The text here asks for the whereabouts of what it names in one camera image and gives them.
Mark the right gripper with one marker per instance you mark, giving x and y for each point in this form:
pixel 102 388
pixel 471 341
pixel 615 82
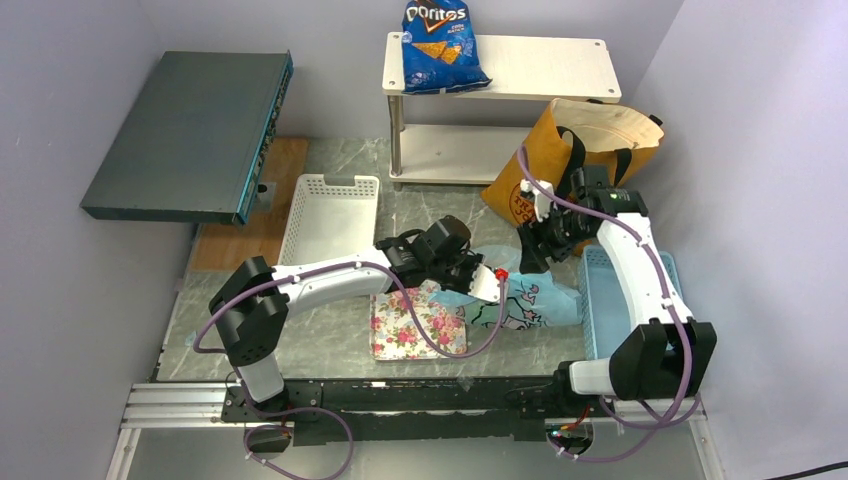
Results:
pixel 533 257

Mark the white plastic basket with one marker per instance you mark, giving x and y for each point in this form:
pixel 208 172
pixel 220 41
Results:
pixel 330 217

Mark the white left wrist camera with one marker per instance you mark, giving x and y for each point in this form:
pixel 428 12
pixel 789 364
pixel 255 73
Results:
pixel 486 284

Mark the white two-tier shelf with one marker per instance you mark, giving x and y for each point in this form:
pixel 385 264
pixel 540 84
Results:
pixel 537 69

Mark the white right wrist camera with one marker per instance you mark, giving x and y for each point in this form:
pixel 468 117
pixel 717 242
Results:
pixel 540 197

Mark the blue Doritos chip bag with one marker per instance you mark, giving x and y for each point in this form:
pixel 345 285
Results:
pixel 440 53

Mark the dark grey flat box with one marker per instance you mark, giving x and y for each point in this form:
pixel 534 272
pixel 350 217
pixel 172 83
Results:
pixel 194 144

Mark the wooden board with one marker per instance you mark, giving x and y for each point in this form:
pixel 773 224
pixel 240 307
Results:
pixel 219 248

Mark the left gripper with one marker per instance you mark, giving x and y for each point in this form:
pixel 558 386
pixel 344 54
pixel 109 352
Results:
pixel 473 262

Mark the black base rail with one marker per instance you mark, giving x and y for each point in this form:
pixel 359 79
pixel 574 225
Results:
pixel 319 411

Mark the floral pattern tray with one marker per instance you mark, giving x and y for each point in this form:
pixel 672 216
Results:
pixel 394 335

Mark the light blue plastic basket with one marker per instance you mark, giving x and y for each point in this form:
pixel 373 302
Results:
pixel 605 316

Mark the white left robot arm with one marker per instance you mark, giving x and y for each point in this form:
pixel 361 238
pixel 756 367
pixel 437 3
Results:
pixel 250 310

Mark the brown Trader Joe's tote bag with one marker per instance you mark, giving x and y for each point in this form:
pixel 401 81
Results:
pixel 570 134

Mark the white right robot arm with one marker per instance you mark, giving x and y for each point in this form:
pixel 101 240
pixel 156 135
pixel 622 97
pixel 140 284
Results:
pixel 666 351

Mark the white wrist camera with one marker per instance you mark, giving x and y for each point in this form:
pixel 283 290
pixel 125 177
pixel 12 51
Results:
pixel 486 284
pixel 540 197

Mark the light blue cartoon plastic bag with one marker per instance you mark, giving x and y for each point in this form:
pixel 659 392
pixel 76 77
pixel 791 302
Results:
pixel 533 300

